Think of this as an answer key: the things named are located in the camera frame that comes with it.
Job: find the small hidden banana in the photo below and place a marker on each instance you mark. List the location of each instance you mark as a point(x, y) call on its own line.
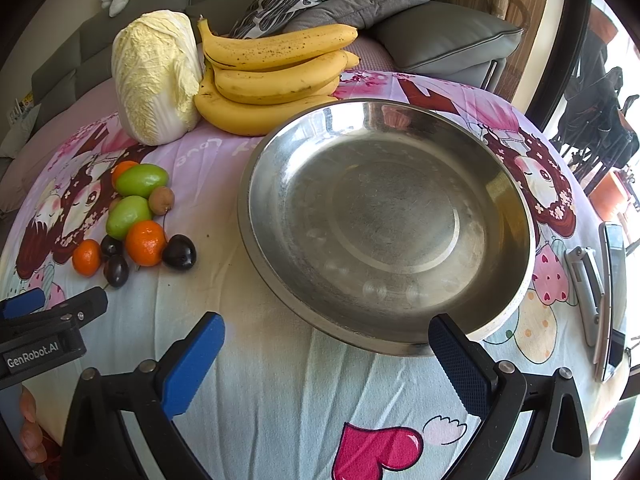
point(352, 60)

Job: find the cartoon print tablecloth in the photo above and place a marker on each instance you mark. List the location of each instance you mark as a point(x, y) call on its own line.
point(275, 404)

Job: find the black stroller outside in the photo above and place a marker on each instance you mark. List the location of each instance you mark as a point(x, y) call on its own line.
point(593, 129)

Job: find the large stainless steel bowl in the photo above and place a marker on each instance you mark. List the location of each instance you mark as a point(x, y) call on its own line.
point(366, 218)

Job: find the yellow banana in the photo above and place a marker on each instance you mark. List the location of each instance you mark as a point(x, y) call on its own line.
point(317, 77)
point(247, 119)

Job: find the silver phone stand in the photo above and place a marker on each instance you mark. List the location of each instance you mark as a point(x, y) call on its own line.
point(583, 270)

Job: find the bottom yellow banana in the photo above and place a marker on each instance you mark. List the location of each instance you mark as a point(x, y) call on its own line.
point(247, 119)

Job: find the grey fabric pillow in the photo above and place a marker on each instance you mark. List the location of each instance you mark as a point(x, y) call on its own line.
point(360, 14)

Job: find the person's left hand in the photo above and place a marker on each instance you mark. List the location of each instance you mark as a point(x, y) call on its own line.
point(31, 436)

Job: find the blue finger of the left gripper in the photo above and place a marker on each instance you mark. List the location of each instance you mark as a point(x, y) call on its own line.
point(23, 304)
point(75, 309)

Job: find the large orange tangerine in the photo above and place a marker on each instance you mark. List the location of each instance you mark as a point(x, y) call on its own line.
point(145, 243)

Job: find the dark cherry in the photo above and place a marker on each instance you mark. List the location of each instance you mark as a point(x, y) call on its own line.
point(180, 253)
point(116, 271)
point(111, 247)

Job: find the grey leather cushion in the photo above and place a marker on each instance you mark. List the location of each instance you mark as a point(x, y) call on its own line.
point(449, 42)

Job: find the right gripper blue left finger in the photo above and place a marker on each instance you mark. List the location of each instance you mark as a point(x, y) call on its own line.
point(185, 364)

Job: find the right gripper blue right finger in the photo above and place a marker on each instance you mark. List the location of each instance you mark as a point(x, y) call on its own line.
point(467, 365)

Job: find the green jujube fruit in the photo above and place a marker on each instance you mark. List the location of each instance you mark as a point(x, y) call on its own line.
point(125, 214)
point(141, 180)

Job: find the napa cabbage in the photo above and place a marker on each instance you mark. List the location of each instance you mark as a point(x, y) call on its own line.
point(157, 72)

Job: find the middle yellow banana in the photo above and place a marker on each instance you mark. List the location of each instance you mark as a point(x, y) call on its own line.
point(317, 77)

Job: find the small tangerine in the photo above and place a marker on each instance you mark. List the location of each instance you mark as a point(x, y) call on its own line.
point(87, 258)

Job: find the top spotted banana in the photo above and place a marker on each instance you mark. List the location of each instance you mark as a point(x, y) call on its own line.
point(274, 51)

